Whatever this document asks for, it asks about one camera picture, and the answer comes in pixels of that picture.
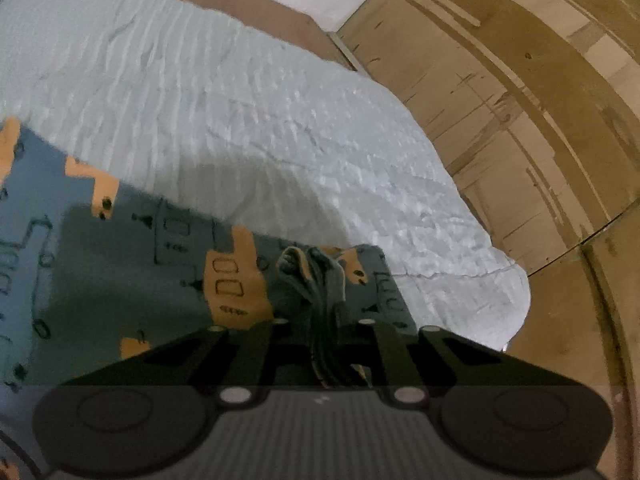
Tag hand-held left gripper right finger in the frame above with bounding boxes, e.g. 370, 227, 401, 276
357, 317, 581, 406

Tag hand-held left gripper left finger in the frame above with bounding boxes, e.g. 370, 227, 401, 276
70, 317, 293, 406

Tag blue pants with orange print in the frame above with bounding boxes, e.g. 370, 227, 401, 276
0, 117, 418, 480

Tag light blue quilted blanket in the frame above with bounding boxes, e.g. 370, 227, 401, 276
0, 0, 531, 351

